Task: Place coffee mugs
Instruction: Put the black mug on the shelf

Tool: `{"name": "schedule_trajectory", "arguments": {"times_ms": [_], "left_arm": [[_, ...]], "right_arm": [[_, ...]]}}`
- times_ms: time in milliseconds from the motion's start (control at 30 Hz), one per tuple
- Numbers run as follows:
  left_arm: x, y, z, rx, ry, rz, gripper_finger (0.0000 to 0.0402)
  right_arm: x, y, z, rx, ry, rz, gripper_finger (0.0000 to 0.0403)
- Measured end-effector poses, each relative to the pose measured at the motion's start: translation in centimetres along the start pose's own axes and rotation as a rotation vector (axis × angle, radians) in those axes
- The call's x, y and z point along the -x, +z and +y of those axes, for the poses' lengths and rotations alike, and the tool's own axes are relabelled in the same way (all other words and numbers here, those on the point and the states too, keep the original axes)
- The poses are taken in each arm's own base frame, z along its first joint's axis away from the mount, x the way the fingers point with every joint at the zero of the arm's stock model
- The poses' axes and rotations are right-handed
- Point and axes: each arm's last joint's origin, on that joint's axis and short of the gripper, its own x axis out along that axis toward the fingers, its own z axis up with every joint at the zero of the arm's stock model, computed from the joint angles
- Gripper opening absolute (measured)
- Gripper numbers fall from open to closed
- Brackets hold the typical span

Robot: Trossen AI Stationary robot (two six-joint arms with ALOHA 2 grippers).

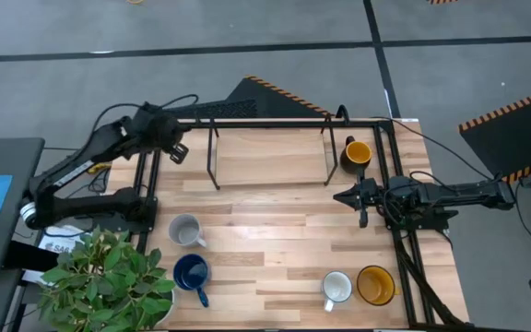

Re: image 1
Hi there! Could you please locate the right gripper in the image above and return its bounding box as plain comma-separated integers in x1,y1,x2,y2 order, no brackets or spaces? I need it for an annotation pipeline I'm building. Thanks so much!
333,166,385,229

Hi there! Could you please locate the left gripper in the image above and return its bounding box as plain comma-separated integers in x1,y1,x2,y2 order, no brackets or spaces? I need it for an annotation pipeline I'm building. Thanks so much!
145,110,192,165

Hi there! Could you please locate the black mug yellow inside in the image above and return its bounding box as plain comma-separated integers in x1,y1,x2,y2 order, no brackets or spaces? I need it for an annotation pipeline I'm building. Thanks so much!
338,135,373,176

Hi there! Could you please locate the gray mug white handle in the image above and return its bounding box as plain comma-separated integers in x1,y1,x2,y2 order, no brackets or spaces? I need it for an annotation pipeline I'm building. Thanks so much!
168,213,208,249

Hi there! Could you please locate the yellow mug dark rim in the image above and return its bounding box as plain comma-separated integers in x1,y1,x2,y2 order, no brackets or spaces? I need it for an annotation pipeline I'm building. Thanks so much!
355,265,401,307

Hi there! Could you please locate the blue mug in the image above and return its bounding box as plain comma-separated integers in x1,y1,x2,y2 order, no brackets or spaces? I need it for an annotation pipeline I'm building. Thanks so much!
172,253,212,309

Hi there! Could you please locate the yellow connector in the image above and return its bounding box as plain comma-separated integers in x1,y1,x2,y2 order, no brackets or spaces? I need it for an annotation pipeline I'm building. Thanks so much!
87,161,112,176

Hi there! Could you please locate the white printed box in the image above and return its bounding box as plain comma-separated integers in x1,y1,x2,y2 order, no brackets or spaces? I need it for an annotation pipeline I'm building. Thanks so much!
37,224,92,255

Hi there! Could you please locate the green leafy plant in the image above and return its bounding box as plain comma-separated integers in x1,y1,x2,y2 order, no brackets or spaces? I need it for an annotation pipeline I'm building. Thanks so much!
37,225,177,332

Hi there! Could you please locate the white plant pot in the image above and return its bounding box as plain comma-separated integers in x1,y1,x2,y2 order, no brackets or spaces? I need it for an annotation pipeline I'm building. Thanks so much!
154,289,177,325

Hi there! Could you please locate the gray desk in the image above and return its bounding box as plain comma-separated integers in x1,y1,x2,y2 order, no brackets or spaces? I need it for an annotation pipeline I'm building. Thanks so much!
0,136,46,278

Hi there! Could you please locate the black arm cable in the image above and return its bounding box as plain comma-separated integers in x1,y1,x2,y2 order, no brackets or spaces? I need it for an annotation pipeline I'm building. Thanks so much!
90,93,200,139

